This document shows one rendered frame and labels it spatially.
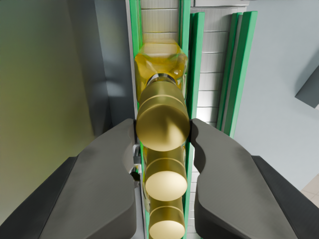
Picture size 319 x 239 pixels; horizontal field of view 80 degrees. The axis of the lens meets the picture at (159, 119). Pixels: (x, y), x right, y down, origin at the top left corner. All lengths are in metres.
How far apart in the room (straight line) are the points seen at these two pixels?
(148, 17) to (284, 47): 0.37
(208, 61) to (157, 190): 0.30
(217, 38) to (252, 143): 0.40
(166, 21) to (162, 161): 0.29
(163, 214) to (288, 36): 0.53
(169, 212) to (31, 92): 0.17
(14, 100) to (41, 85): 0.04
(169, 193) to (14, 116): 0.14
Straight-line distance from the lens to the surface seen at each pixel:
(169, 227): 0.20
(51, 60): 0.25
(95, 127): 0.46
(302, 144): 0.79
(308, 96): 0.65
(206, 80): 0.42
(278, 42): 0.60
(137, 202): 0.62
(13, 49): 0.20
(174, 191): 0.16
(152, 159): 0.16
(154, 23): 0.39
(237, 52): 0.36
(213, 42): 0.41
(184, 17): 0.31
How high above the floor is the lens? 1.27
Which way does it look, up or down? 62 degrees down
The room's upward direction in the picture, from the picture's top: 180 degrees clockwise
